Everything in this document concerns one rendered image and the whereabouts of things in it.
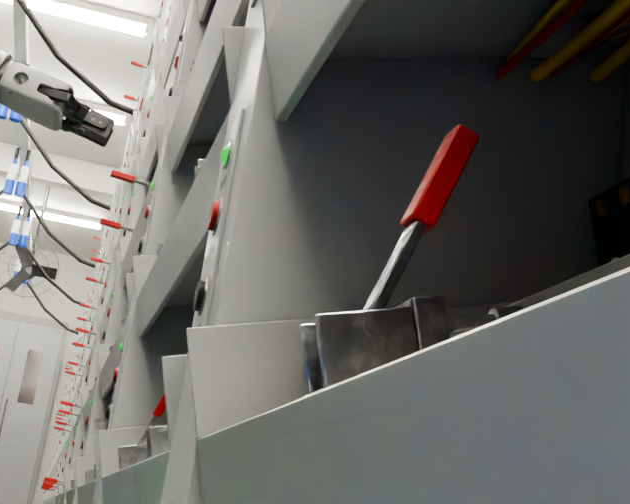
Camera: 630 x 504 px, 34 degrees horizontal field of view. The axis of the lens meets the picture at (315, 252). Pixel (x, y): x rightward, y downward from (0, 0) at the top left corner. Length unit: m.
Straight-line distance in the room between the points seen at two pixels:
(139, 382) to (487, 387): 1.02
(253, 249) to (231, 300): 0.03
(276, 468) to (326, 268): 0.19
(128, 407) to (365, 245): 0.70
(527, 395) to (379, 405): 0.07
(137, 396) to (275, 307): 0.70
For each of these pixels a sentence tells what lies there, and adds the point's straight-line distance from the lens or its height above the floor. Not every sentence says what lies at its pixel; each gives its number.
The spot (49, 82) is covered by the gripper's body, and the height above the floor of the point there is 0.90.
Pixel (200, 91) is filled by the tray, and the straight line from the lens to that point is 1.01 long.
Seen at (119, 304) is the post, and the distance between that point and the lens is 1.90.
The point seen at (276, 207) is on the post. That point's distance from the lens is 0.50.
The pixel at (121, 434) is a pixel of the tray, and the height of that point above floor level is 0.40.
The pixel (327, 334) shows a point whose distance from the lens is 0.29.
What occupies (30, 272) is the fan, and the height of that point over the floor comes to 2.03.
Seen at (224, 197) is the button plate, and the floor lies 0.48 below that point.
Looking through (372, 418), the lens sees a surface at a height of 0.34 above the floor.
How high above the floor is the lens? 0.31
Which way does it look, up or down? 16 degrees up
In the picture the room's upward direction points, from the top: 8 degrees clockwise
